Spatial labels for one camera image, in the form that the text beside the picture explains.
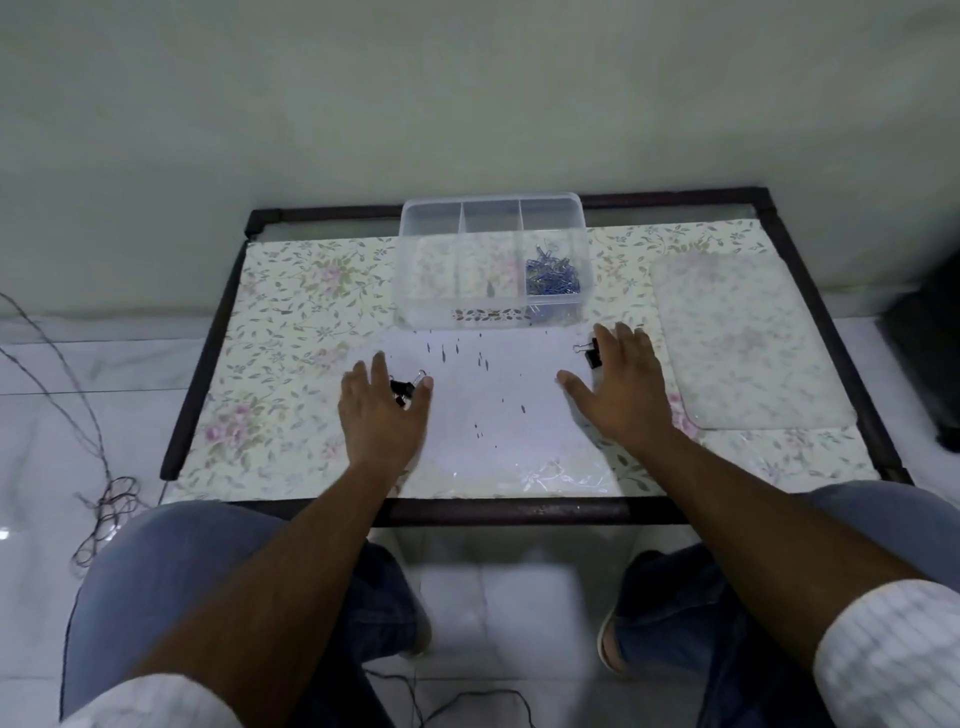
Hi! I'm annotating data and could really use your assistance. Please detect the frosted plastic box lid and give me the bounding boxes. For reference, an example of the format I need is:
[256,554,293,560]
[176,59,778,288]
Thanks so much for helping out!
[648,251,859,432]

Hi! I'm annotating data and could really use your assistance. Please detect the thin black floor cable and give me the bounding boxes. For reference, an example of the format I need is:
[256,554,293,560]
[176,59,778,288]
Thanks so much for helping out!
[363,666,538,728]

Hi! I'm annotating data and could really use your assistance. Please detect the white right shirt sleeve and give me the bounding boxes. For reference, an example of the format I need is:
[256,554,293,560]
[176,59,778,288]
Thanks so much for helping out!
[813,579,960,728]

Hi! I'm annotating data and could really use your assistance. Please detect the black box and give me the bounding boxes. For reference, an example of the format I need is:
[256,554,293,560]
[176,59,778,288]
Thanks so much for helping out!
[876,246,960,456]

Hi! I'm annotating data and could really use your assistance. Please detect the thin tangled floor cable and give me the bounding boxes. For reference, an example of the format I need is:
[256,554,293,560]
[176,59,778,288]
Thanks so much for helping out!
[0,291,165,580]

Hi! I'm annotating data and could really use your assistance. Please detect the person's left forearm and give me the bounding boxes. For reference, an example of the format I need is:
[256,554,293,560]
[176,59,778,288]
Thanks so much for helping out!
[123,459,421,706]

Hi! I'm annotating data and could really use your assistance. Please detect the person's left hand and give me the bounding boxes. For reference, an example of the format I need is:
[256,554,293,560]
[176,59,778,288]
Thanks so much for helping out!
[337,351,435,480]

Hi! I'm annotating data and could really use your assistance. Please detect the floral tablecloth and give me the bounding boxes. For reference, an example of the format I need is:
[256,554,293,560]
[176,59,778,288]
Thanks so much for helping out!
[162,219,883,503]

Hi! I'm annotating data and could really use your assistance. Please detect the person's right hand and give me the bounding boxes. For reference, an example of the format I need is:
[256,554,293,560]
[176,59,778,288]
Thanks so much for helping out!
[555,321,681,452]

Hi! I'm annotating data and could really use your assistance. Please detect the person's right forearm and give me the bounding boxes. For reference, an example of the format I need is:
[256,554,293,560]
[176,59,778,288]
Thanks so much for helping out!
[626,431,931,672]

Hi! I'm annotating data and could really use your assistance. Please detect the scattered small dark pins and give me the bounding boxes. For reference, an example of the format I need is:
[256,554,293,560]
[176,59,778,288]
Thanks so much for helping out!
[422,336,528,441]

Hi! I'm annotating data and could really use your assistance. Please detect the blue jeans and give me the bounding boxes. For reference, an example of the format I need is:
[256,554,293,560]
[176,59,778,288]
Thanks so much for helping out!
[58,480,960,728]

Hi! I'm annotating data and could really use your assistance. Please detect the white left shirt sleeve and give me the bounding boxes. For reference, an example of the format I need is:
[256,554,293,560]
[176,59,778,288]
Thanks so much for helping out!
[60,672,247,728]

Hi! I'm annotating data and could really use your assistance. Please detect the person's right sandal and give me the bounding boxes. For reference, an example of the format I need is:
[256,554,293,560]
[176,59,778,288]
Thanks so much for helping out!
[595,606,633,678]

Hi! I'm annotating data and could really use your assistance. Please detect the clear plastic organizer box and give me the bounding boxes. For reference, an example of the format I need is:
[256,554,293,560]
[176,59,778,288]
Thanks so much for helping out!
[395,192,594,332]

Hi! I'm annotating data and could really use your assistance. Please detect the pile of blue paper clips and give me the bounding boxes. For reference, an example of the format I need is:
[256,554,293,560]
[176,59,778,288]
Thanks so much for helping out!
[523,243,585,298]

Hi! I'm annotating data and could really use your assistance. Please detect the white shirt sleeve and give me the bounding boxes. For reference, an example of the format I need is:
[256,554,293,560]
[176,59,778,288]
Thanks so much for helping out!
[813,579,960,728]
[60,672,247,728]

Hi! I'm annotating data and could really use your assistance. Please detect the white paper sheet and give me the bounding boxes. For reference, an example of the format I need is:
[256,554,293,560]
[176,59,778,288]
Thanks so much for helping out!
[370,324,628,501]

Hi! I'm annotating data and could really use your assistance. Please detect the dark brown table frame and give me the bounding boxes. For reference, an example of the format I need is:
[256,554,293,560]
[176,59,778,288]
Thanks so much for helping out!
[159,186,915,528]

